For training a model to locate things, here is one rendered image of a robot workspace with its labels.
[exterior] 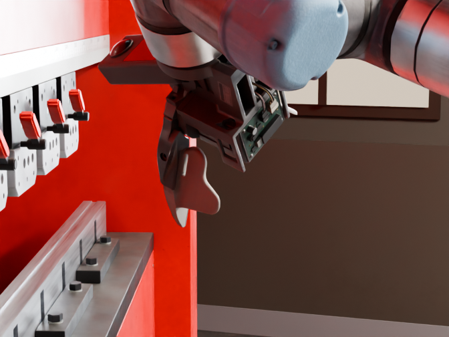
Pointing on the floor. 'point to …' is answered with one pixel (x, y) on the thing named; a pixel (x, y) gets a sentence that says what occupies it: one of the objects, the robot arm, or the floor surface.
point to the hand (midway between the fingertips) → (223, 167)
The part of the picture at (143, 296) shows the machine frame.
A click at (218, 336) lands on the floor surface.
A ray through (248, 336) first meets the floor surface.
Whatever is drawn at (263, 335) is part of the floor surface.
